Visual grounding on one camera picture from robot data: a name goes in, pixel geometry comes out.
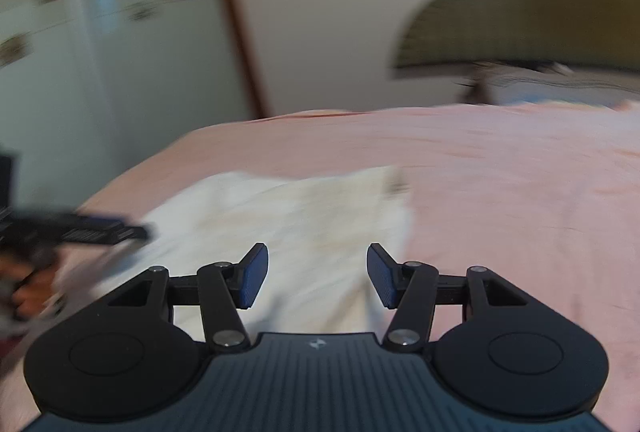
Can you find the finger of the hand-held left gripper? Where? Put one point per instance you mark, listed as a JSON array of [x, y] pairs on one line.
[[100, 231]]

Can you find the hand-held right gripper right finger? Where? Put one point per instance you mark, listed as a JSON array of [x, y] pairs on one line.
[[382, 277]]

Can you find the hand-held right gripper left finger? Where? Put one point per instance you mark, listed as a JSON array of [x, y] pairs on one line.
[[253, 274]]

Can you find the cream blanket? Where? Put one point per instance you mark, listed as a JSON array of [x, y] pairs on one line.
[[300, 232]]

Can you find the person's left hand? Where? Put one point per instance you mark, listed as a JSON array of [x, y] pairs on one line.
[[30, 292]]

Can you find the pink bed blanket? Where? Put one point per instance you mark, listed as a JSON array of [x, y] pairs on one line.
[[500, 192]]

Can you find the grey sliding wardrobe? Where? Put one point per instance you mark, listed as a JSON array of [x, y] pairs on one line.
[[110, 52]]

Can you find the pale striped pillow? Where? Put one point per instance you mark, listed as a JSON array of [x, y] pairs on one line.
[[550, 85]]

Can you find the olive green tufted headboard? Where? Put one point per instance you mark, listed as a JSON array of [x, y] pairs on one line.
[[525, 12]]

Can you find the brown wooden door frame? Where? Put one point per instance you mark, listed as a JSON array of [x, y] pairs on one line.
[[240, 12]]

